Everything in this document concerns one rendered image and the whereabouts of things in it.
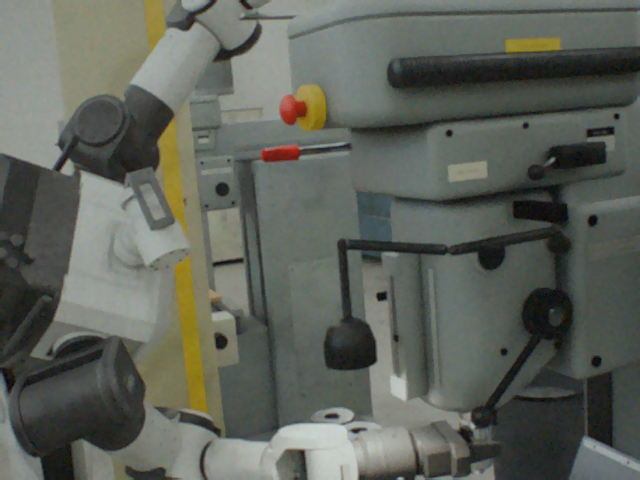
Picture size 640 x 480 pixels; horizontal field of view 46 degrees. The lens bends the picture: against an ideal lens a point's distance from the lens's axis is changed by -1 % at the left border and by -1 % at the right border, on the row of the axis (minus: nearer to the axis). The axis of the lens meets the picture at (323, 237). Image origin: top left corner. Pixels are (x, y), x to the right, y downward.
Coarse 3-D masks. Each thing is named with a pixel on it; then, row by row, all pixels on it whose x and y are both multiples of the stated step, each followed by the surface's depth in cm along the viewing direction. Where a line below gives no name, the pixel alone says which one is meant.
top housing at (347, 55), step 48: (336, 0) 94; (384, 0) 89; (432, 0) 91; (480, 0) 94; (528, 0) 97; (576, 0) 100; (624, 0) 104; (288, 48) 107; (336, 48) 93; (384, 48) 90; (432, 48) 92; (480, 48) 94; (528, 48) 97; (576, 48) 101; (336, 96) 95; (384, 96) 90; (432, 96) 92; (480, 96) 95; (528, 96) 98; (576, 96) 102; (624, 96) 106
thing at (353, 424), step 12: (336, 408) 163; (300, 420) 161; (312, 420) 157; (324, 420) 157; (336, 420) 156; (348, 420) 156; (360, 420) 158; (348, 432) 150; (300, 456) 161; (300, 468) 161
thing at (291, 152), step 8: (336, 144) 113; (344, 144) 113; (352, 144) 113; (264, 152) 108; (272, 152) 108; (280, 152) 108; (288, 152) 109; (296, 152) 109; (304, 152) 110; (312, 152) 111; (320, 152) 111; (328, 152) 112; (264, 160) 108; (272, 160) 108; (280, 160) 109; (288, 160) 109; (296, 160) 110
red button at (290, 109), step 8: (288, 96) 97; (280, 104) 98; (288, 104) 97; (296, 104) 97; (304, 104) 98; (280, 112) 99; (288, 112) 97; (296, 112) 97; (304, 112) 98; (288, 120) 98; (296, 120) 97
